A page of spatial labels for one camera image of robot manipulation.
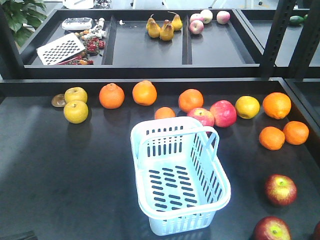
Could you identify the yellow green apple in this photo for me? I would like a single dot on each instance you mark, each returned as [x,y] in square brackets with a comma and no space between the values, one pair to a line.
[247,107]

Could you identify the black shelf upright post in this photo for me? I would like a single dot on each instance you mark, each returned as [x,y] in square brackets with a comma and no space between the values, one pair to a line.
[275,37]

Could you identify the mandarin right of pair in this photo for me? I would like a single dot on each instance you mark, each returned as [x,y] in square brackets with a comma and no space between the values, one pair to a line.
[296,132]

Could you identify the rear yellow asian pear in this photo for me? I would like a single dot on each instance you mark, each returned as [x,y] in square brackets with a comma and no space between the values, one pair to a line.
[75,94]

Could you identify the black wooden produce display stand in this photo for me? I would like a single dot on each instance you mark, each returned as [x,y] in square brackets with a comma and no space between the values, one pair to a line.
[67,181]

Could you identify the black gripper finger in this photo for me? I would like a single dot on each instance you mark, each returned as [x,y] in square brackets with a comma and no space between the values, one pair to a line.
[29,235]

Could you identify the brown pear left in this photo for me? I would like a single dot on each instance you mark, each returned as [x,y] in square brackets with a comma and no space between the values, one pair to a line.
[150,19]

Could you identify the knobbed orange left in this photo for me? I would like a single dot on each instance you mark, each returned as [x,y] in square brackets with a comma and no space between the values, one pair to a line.
[111,96]

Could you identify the pink apple front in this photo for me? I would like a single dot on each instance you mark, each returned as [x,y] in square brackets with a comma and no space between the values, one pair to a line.
[196,27]

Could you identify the pink apple right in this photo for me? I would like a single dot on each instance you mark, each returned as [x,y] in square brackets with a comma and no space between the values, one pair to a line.
[223,17]

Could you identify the red apple with stem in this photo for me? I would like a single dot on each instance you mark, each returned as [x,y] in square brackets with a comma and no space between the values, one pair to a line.
[204,116]

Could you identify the pink apple back middle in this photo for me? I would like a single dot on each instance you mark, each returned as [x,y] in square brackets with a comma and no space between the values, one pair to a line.
[207,16]

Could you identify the small mandarin front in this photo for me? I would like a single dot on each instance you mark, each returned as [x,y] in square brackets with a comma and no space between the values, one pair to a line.
[164,112]

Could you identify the avocado far left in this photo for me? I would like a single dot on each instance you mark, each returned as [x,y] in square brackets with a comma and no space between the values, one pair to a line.
[296,20]

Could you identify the pink apple back left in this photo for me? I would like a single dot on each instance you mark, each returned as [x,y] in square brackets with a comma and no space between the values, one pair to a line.
[196,16]

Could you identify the white device box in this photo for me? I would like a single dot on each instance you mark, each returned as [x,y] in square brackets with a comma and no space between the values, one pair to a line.
[77,23]

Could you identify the mandarin of pair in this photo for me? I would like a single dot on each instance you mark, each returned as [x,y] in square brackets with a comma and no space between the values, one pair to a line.
[271,138]
[296,132]

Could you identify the large orange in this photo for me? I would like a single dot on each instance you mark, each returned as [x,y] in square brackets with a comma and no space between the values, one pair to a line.
[144,93]
[277,105]

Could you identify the white plastic fittings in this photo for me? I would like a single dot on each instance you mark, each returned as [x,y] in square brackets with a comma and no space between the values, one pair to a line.
[98,28]

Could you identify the brown pear front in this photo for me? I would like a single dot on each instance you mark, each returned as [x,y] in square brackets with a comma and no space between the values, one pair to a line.
[154,30]

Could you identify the plain red apple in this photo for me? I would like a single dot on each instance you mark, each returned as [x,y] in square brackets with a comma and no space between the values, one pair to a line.
[224,113]

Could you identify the dark red apple lowest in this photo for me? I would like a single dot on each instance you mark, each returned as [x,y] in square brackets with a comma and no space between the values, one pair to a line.
[271,228]

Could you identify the mandarin left of pair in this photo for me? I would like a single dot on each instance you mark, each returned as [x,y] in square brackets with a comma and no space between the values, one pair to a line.
[271,138]

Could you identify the pile of red strawberries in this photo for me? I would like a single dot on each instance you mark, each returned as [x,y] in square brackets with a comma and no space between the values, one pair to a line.
[93,43]

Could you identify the brown pear long stem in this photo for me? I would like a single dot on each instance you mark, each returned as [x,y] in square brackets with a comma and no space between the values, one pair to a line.
[176,22]

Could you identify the red yellow apple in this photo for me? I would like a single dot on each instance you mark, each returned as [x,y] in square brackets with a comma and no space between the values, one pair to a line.
[280,190]

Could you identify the yellow asian pear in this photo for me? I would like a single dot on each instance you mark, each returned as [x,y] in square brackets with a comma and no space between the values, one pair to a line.
[76,111]
[75,94]

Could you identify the pink apple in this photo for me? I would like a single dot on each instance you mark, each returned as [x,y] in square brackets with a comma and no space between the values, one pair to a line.
[207,16]
[223,17]
[196,16]
[196,27]

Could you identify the front yellow asian pear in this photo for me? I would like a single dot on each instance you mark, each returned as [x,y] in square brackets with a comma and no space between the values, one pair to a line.
[76,111]

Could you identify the large orange right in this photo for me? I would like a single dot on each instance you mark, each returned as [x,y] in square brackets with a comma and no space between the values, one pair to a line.
[277,105]

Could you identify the brown pear middle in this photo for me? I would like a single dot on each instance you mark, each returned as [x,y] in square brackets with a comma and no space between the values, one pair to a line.
[167,31]

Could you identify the orange behind red apples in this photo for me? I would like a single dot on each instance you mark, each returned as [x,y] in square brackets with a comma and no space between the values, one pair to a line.
[190,99]

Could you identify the white perforated tray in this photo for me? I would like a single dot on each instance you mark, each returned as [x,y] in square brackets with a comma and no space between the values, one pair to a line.
[60,49]

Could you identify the light blue plastic basket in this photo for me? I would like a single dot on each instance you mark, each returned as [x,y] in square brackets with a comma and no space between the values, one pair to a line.
[180,181]

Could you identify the potted green plant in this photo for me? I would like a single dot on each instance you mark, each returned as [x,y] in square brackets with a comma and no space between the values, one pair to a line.
[23,17]

